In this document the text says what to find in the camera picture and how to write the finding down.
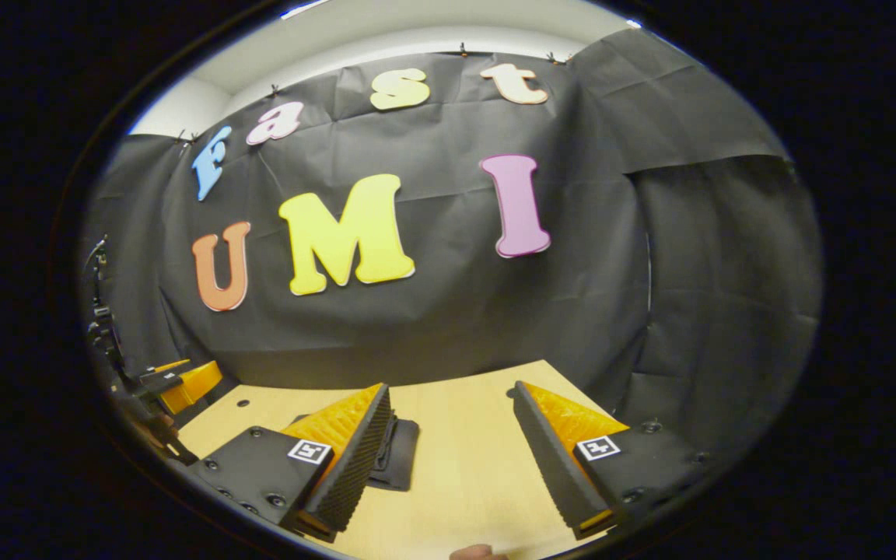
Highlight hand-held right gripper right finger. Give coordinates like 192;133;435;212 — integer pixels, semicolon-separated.
512;381;710;542

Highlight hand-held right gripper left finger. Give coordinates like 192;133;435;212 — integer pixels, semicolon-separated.
187;383;394;544

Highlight black jeans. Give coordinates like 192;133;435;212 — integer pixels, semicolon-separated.
291;412;421;492

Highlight black backdrop cloth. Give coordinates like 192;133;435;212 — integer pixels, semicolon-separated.
82;27;822;467

